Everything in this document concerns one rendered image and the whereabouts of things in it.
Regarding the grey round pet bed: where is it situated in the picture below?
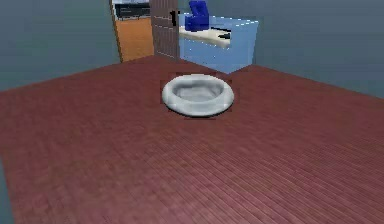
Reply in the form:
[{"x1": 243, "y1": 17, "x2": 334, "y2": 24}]
[{"x1": 161, "y1": 73, "x2": 235, "y2": 118}]

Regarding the brown room door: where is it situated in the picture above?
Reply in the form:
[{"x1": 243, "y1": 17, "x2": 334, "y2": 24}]
[{"x1": 149, "y1": 0, "x2": 181, "y2": 62}]

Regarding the dark blue pillow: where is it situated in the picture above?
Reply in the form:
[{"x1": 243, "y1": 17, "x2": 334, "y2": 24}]
[{"x1": 184, "y1": 0, "x2": 211, "y2": 33}]

